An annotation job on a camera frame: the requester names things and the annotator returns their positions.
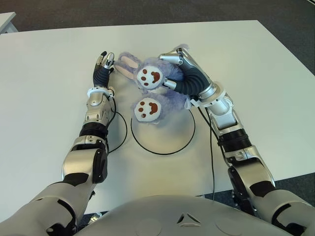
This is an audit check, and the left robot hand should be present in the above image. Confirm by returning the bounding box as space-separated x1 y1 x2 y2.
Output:
92 51 116 89

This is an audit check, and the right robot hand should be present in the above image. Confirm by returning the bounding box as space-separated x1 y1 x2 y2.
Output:
158 47 215 96

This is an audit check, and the purple plush bunny doll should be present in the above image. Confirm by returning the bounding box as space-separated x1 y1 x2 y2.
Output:
114 43 191 125

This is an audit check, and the white plate black rim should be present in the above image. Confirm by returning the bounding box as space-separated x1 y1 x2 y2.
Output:
130 108 196 155

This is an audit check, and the grey side table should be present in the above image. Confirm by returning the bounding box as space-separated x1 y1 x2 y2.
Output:
0 11 19 35

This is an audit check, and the grey robot torso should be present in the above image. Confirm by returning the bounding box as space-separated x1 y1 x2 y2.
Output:
73 195 293 236

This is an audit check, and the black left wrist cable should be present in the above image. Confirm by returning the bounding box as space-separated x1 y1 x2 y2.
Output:
108 97 128 154

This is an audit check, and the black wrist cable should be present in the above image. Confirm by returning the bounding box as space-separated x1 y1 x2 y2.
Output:
196 105 217 201
108 97 128 154

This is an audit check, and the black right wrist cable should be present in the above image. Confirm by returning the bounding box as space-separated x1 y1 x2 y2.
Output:
196 105 217 201

